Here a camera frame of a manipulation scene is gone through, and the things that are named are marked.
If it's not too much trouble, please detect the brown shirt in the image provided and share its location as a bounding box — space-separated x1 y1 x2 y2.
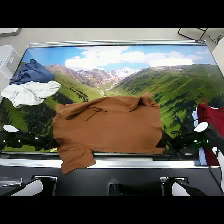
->
51 92 166 175

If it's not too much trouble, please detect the white garment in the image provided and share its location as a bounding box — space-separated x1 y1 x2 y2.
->
0 80 62 108

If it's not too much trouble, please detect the blue garment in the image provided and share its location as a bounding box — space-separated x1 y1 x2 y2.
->
9 58 56 86

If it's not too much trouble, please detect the red garment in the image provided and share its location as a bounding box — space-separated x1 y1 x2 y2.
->
196 103 224 167

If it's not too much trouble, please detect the silver frame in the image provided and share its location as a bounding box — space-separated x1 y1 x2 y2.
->
0 151 224 197

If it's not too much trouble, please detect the black metal frame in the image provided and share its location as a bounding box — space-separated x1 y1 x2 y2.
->
177 27 224 45

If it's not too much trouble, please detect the black cable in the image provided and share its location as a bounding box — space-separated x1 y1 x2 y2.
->
207 159 224 195

